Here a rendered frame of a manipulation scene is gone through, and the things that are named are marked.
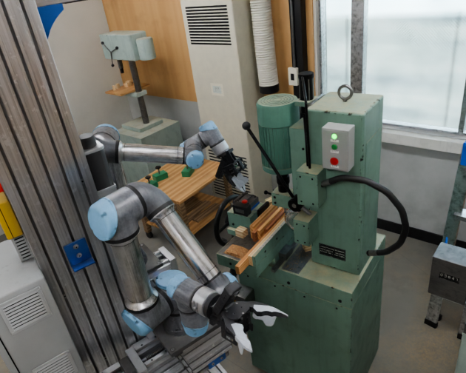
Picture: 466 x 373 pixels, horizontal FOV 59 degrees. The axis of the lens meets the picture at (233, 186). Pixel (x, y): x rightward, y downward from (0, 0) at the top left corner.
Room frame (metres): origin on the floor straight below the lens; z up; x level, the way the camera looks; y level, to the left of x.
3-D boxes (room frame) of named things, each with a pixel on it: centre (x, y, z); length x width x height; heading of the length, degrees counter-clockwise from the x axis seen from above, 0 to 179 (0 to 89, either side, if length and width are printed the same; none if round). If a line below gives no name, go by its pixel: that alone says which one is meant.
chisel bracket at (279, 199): (1.64, -0.24, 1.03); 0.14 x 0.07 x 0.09; 51
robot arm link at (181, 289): (0.91, 0.17, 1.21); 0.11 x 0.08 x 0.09; 46
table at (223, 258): (1.68, -0.12, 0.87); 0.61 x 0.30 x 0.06; 141
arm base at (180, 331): (1.19, 0.27, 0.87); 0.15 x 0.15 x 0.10
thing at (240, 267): (1.57, -0.16, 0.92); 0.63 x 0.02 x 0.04; 141
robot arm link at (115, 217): (1.09, 0.37, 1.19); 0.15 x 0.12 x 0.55; 136
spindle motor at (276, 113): (1.65, -0.23, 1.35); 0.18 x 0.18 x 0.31
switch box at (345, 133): (1.34, -0.39, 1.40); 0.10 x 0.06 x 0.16; 51
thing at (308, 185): (1.40, -0.30, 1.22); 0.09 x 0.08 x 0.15; 51
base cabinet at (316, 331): (1.58, -0.33, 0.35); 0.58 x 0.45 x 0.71; 51
